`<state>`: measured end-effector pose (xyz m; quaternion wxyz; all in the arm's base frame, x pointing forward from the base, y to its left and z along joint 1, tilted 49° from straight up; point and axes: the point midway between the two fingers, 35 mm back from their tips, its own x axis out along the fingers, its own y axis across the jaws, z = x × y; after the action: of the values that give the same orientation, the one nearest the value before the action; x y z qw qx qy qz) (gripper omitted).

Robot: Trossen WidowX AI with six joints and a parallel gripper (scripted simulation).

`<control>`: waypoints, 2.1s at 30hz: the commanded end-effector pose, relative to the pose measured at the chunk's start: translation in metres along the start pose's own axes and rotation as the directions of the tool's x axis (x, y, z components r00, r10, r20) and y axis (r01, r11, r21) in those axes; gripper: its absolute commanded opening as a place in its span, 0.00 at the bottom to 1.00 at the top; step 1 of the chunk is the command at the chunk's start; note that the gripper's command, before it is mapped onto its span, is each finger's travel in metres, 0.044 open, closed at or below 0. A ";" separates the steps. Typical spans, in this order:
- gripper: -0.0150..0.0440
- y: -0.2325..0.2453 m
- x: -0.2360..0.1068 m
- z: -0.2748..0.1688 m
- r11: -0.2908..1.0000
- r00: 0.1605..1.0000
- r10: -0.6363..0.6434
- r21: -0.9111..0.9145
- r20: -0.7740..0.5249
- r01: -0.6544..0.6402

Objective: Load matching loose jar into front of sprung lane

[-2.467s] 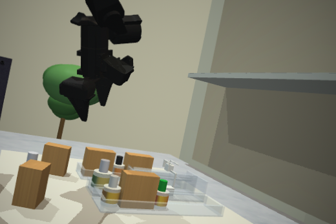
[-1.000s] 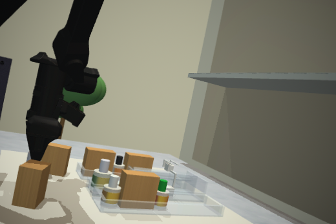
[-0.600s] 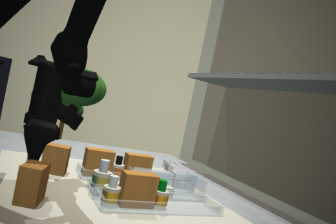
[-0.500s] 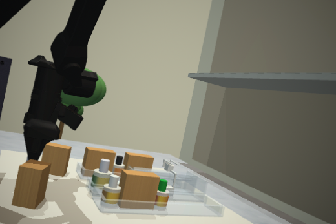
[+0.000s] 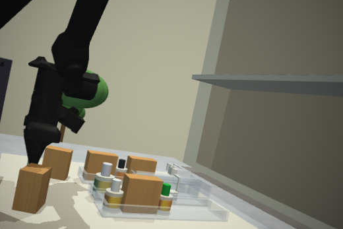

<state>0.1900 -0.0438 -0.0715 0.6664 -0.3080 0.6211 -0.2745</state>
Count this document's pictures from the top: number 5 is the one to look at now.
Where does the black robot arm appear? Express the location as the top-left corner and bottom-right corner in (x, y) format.
(0, 0), (109, 134)

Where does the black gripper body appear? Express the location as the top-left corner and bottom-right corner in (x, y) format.
(23, 90), (62, 143)

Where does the brown wooden block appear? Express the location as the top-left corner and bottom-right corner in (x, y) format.
(121, 173), (164, 206)
(12, 163), (53, 214)
(84, 150), (118, 176)
(125, 156), (157, 174)
(42, 145), (74, 181)

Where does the white jar with green lid and orange label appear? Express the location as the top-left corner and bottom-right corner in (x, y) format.
(158, 183), (173, 207)

